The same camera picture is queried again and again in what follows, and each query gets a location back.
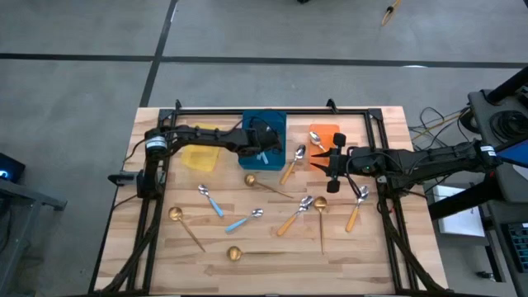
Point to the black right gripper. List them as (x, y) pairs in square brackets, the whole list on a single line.
[(363, 161)]

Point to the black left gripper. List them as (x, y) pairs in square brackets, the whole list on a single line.
[(260, 140)]

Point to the blue plastic bin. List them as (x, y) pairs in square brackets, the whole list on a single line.
[(274, 117)]

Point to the gold spoon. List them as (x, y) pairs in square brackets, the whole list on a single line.
[(175, 213), (320, 202), (249, 180), (234, 253)]

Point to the yellow plastic bin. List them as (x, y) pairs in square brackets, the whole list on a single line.
[(200, 158)]

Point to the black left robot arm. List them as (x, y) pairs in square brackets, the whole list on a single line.
[(198, 138)]

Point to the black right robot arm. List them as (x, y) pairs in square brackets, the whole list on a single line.
[(433, 158)]

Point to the orange plastic bin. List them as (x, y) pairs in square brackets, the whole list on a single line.
[(328, 128)]

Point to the white box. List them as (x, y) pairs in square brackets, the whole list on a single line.
[(458, 218)]

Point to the monitor with blue screen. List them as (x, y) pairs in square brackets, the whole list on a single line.
[(515, 154)]

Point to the black keyboard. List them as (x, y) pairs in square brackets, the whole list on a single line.
[(520, 247)]

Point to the grey metal table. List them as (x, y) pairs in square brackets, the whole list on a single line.
[(24, 194)]

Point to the black device with blue light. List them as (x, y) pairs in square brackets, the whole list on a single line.
[(10, 167)]

